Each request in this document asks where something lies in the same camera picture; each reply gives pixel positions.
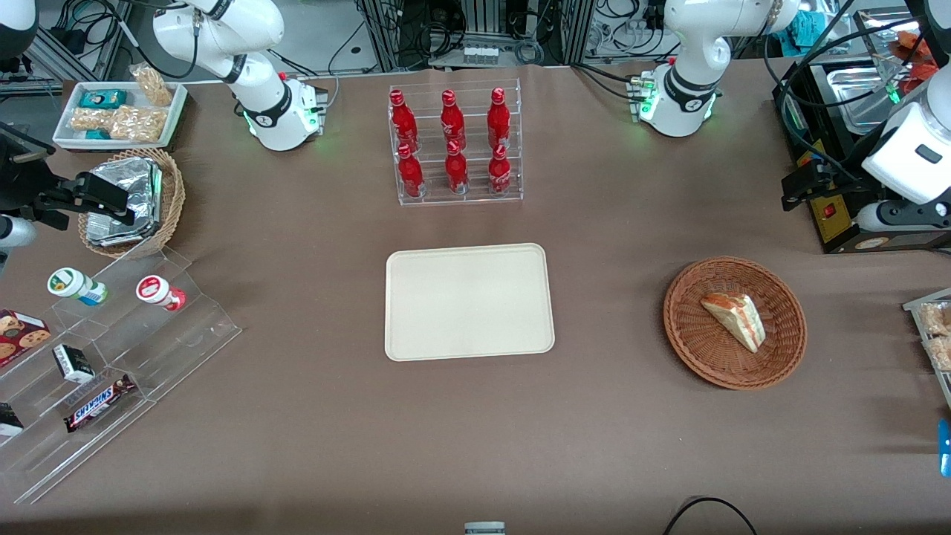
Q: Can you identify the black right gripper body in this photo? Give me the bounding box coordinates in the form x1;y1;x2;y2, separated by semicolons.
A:
0;125;56;218

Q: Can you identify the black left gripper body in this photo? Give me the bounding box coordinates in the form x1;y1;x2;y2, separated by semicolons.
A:
826;158;886;205

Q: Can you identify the triangle sandwich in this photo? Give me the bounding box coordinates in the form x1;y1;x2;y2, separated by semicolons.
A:
701;292;767;354

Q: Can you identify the white snack tray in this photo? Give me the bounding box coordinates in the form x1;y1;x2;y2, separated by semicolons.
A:
52;80;189;152

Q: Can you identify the deep tan wicker basket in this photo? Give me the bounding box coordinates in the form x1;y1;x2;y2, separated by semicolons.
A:
77;147;186;260

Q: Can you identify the clear tray with snacks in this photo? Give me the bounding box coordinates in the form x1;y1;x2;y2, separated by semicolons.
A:
902;288;951;411

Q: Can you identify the flat round brown wicker basket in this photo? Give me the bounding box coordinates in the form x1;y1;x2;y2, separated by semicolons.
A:
663;256;808;392

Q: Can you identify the cream rectangular tray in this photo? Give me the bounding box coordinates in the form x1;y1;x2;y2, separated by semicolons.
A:
384;243;556;363

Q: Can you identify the foil wrapped package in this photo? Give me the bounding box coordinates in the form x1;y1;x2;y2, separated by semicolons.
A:
89;157;163;224
85;211;158;248

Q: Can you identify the black countertop appliance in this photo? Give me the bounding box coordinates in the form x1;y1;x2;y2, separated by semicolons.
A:
773;58;951;256

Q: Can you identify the clear bag of puffed snacks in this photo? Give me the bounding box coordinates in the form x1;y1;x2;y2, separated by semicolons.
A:
70;108;117;134
109;105;166;143
129;64;174;107

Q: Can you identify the green lid yogurt cup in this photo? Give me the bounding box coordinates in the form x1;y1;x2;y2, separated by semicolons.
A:
47;267;109;307

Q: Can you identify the metal pan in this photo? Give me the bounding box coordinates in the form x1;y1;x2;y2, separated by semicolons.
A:
823;64;906;136

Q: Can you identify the red lid yogurt cup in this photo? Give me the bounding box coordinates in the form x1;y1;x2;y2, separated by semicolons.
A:
135;274;187;313

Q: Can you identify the teal snack box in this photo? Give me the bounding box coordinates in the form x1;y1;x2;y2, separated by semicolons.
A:
79;89;128;110

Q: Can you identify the clear acrylic stepped shelf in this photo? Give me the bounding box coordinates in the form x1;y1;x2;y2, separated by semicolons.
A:
0;245;243;507

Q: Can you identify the red cookie box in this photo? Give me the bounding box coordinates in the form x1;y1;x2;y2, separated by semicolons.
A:
0;309;53;369

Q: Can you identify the small black white box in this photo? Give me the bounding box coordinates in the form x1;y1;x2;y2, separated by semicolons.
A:
52;344;97;385

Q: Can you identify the snickers chocolate bar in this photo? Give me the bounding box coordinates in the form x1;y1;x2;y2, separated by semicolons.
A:
63;373;137;434

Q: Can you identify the red soda bottle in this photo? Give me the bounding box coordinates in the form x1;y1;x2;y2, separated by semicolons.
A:
389;89;420;154
487;143;513;197
440;89;468;152
487;88;513;150
444;140;470;195
397;143;426;199

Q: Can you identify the clear acrylic bottle rack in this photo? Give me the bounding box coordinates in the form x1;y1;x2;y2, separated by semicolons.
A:
388;78;525;207

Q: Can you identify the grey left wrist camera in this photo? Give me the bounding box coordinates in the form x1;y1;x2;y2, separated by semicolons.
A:
852;201;951;233

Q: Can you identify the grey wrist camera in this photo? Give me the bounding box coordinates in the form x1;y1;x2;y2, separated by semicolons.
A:
0;214;39;250
852;201;951;233

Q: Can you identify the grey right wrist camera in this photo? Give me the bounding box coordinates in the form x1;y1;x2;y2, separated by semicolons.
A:
0;214;39;250

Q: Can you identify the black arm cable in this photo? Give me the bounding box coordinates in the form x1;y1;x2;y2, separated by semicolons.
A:
764;0;933;190

